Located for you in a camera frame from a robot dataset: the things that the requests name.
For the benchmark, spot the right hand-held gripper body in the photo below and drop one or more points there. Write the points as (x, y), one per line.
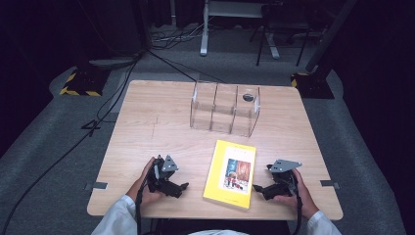
(283, 178)

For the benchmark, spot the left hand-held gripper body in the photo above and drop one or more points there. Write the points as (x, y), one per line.
(163, 178)

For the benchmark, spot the yellow book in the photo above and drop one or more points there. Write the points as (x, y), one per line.
(232, 173)

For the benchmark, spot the clear acrylic divided rack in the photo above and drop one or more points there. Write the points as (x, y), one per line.
(225, 109)

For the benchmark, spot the person's left hand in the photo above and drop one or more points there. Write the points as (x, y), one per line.
(143, 194)

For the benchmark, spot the person's right hand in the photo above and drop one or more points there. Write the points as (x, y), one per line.
(305, 196)

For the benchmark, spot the grey tape strip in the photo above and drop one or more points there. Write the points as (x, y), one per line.
(330, 184)
(96, 186)

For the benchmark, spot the dark round disc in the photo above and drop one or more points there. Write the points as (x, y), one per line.
(248, 97)

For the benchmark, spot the yellow black striped stand base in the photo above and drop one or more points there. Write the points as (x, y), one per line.
(313, 86)
(84, 81)

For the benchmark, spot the dark metal stand pole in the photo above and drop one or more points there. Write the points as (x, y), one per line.
(329, 36)

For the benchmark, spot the black chair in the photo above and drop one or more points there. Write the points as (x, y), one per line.
(280, 23)

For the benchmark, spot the white desk frame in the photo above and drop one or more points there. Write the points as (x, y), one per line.
(205, 29)

